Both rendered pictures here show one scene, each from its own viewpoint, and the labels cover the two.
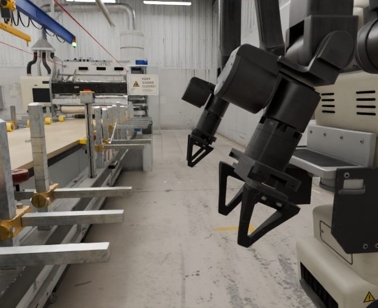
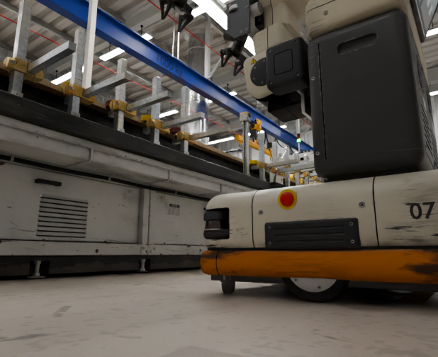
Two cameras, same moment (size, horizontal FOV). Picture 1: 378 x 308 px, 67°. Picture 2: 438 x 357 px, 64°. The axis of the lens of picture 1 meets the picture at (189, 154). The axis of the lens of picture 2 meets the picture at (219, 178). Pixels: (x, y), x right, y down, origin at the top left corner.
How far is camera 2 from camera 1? 152 cm
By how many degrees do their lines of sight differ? 47
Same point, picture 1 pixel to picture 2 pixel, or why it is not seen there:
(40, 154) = (183, 111)
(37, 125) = (184, 96)
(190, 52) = not seen: outside the picture
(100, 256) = (165, 94)
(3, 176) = not seen: hidden behind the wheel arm
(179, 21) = not seen: outside the picture
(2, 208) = (153, 114)
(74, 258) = (157, 97)
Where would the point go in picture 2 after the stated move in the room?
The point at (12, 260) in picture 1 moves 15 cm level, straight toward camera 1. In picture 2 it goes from (139, 103) to (128, 89)
